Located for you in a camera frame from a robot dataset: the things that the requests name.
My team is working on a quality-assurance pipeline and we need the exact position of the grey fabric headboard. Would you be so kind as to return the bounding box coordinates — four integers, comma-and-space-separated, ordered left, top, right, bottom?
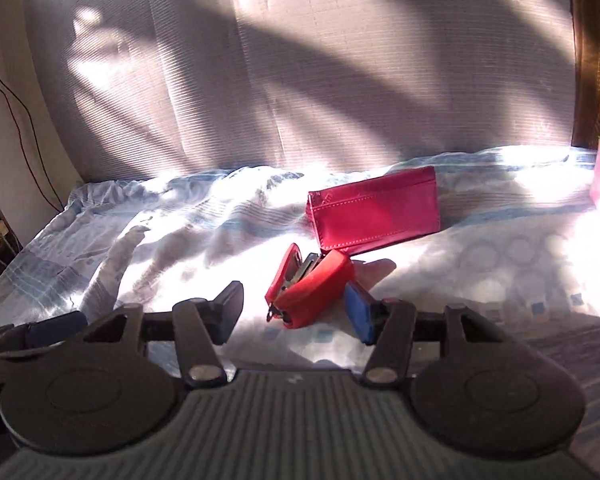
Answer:
22, 0, 579, 184

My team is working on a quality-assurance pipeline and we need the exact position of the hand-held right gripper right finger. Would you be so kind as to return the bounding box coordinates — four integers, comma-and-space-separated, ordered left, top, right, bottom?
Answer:
343, 280, 507, 388

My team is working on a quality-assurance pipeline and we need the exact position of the red leather wallet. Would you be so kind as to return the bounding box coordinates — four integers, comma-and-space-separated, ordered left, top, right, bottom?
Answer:
307, 164, 441, 252

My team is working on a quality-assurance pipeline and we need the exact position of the thin dark wall cable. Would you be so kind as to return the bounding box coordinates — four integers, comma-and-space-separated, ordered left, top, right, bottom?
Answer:
0, 35, 67, 212

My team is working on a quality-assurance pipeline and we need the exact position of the white blue patterned bed sheet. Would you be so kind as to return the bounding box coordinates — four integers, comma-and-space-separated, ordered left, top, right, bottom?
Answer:
0, 144, 600, 377

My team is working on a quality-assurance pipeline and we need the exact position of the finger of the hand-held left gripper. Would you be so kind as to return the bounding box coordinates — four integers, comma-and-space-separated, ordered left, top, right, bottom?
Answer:
0, 324, 29, 362
26, 309, 89, 350

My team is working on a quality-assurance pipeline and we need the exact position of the red stapler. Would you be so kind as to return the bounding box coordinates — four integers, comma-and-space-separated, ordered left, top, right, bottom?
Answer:
264, 242, 356, 330

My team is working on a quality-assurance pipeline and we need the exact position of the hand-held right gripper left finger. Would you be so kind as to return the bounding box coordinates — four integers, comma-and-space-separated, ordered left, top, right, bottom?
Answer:
82, 280, 245, 389

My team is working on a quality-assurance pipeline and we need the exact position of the grey striped cloth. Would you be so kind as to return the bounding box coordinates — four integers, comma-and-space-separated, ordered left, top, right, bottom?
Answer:
524, 316, 600, 463

